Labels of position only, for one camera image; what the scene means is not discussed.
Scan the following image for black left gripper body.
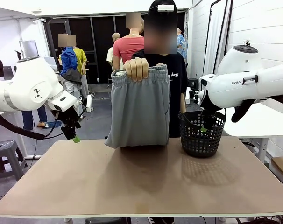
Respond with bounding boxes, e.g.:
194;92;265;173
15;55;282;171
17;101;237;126
56;107;83;140

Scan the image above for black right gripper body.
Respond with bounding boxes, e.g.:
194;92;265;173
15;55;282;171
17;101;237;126
203;111;217;129

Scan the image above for grey training pants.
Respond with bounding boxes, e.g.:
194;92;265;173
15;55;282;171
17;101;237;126
104;64;171;149

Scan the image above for person's left forearm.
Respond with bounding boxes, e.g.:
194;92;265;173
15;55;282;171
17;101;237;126
179;91;187;114

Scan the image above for person's right hand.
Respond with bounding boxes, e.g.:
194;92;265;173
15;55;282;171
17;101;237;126
122;57;149;82

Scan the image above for dark grey perforated basket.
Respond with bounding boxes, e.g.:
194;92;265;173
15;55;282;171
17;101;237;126
178;107;227;158

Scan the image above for person in blue jeans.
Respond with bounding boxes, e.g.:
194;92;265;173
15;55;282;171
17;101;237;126
21;109;49;131

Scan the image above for white side table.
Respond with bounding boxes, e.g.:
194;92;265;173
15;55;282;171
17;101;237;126
222;98;283;164

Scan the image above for person in black t-shirt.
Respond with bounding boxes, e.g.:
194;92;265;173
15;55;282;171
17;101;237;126
131;0;189;138

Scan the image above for figure in blue jacket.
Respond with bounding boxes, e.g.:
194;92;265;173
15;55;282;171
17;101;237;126
58;34;84;94

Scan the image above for grey plastic stool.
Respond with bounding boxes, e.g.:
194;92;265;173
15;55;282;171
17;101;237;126
0;140;28;186

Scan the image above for grey monitor screen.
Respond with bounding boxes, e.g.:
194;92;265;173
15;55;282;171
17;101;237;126
19;41;38;59

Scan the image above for white backdrop sheet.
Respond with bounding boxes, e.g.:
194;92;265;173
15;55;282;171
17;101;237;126
203;3;229;75

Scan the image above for brown cardboard box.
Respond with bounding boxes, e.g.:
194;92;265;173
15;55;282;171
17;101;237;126
271;155;283;185

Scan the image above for black cap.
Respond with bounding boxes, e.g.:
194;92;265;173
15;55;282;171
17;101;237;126
148;0;178;18

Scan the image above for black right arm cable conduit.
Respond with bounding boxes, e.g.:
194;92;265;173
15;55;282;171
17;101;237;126
231;94;283;124

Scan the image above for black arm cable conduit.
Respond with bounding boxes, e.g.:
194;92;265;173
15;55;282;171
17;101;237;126
0;106;64;140
231;94;283;124

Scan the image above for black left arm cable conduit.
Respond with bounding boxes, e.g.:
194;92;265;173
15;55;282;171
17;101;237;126
0;106;64;140

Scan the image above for white head-mounted camera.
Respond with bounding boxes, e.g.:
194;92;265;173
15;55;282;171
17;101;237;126
157;4;175;12

